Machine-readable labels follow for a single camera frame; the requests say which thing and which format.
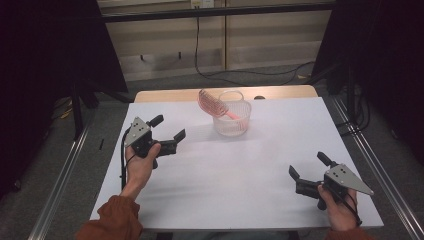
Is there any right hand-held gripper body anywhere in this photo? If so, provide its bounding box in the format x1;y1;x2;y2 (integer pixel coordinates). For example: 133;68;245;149
294;163;375;211

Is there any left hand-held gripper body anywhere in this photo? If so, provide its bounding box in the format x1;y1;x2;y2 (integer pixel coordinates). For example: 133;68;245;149
123;116;178;170

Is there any pink hairbrush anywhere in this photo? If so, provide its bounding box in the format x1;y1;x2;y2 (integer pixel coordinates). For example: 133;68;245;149
197;88;247;130

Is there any person's right hand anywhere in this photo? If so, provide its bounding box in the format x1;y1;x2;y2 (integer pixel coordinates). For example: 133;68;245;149
317;184;363;232

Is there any person's left hand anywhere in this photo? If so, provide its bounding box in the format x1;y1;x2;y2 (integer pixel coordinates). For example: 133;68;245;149
119;143;163;202

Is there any wooden table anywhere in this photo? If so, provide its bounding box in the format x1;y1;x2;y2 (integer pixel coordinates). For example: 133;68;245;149
133;84;319;104

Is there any white table sheet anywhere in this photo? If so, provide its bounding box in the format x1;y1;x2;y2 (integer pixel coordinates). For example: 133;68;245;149
89;96;384;232

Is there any black metal stand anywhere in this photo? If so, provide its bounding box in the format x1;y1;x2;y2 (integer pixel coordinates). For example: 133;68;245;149
70;78;101;141

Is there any black curtain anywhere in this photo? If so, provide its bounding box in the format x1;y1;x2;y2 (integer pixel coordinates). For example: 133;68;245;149
0;0;130;199
312;0;424;165

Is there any beige cabinet counter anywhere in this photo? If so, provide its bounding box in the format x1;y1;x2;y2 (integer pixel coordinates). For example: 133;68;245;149
96;0;336;82

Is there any right hand-held gripper cable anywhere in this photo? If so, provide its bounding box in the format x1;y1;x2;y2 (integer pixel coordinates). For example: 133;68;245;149
333;189;363;228

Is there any hand-held gripper cable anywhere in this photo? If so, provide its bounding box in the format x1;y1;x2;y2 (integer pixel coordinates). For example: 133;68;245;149
119;128;138;192
333;189;363;228

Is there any metal floor rail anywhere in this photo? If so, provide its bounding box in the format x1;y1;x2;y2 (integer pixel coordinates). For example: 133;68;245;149
331;96;424;240
28;121;92;240

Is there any left hand-held gripper cable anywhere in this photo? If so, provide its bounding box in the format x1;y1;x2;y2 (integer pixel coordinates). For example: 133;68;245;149
119;128;138;192

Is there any black power cable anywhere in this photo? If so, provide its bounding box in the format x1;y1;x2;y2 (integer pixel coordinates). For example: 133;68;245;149
194;8;316;87

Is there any white wall outlet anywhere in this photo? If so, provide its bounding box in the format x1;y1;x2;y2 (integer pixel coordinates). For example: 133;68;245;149
190;0;215;10

